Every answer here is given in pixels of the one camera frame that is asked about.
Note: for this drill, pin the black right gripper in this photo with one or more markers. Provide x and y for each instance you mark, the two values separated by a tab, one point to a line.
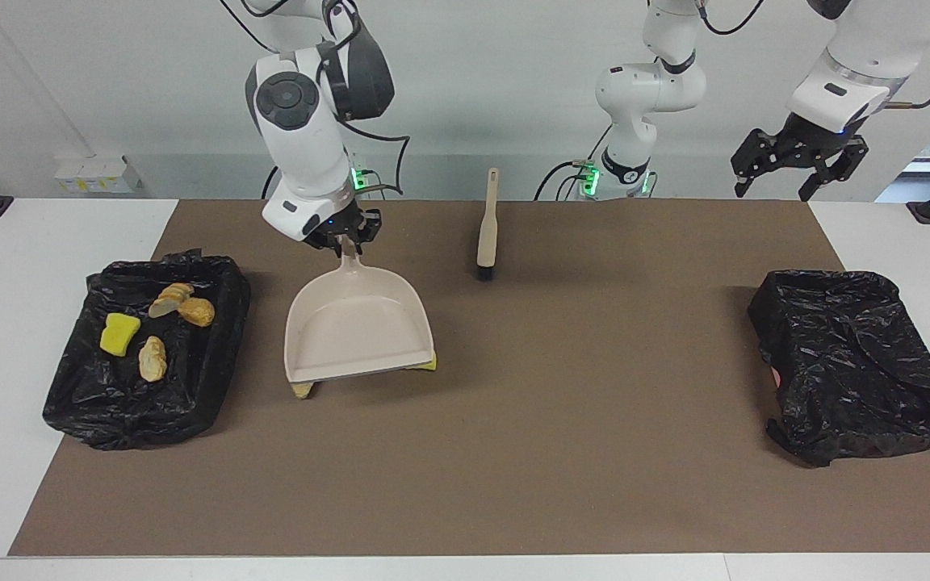
340	224

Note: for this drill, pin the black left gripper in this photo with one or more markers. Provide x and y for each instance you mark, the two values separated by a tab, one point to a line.
818	141

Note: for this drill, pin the beige plastic dustpan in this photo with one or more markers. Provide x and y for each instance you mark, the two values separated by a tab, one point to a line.
356	331

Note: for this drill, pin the beige hand brush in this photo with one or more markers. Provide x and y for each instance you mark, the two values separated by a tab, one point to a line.
488	234

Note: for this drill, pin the small yellow sponge piece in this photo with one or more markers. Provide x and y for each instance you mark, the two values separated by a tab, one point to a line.
426	365

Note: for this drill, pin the pale angular bread chunk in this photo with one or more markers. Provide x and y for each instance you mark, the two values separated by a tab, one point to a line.
302	391

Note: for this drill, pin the golden brown bread roll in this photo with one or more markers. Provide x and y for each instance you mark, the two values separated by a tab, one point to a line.
198	312

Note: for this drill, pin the pale bread slice piece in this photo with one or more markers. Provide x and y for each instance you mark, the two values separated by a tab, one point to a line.
168	298

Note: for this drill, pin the pale rounded bread piece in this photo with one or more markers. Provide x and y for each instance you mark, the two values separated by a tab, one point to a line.
152	359

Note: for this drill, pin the green and yellow sponge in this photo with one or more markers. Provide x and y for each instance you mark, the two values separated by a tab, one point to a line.
119	335

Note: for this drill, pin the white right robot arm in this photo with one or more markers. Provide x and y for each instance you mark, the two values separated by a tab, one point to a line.
303	137

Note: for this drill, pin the black bag lined bin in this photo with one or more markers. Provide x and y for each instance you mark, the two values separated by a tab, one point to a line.
190	387

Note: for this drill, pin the black bag bin pink edge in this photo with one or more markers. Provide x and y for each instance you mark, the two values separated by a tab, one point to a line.
852	371

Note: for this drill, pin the white power strip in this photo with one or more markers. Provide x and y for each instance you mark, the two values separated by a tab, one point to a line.
94	173

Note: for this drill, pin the brown table mat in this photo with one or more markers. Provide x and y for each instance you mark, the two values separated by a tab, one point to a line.
465	500

